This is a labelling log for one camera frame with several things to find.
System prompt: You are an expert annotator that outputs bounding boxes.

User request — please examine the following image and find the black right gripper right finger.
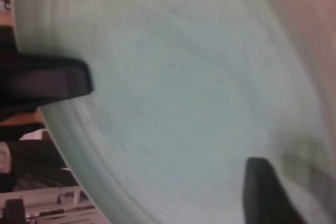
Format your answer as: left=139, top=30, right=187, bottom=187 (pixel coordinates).
left=242, top=156, right=303, bottom=224

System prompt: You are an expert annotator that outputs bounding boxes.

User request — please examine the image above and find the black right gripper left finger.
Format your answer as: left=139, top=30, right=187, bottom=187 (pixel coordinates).
left=0, top=52, right=95, bottom=109

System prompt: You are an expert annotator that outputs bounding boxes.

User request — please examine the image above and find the green round plate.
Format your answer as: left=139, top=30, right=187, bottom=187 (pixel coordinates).
left=12, top=0, right=332, bottom=224

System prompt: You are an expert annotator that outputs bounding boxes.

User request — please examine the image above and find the black machine base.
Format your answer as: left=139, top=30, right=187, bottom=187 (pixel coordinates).
left=0, top=138, right=69, bottom=193

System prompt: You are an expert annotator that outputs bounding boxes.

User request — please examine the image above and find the silver aluminium frame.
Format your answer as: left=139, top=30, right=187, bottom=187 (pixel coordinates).
left=0, top=185, right=106, bottom=224

